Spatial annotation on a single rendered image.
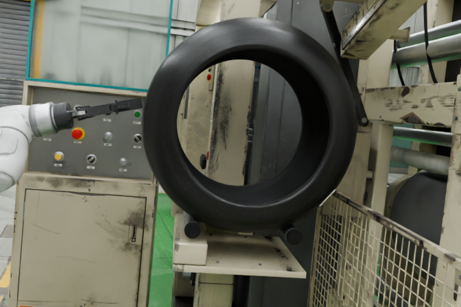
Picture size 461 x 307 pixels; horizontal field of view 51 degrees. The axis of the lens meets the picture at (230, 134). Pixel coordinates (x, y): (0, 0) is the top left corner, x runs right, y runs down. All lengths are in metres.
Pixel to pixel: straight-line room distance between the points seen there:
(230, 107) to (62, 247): 0.91
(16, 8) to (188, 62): 9.63
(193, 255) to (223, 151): 0.46
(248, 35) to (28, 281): 1.38
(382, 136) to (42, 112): 1.10
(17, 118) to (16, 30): 9.38
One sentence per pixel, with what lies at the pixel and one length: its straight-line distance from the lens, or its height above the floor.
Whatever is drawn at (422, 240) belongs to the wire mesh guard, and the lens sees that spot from 1.10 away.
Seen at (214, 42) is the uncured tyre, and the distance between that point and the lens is 1.26.
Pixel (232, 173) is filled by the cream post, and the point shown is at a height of 1.01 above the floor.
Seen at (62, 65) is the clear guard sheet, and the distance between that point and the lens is 2.04.
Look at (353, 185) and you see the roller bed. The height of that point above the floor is 1.01.
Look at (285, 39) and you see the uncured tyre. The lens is 1.29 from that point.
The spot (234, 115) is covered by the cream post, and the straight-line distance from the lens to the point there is 1.65.
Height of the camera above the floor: 1.23
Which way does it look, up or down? 3 degrees down
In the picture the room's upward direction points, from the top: 5 degrees clockwise
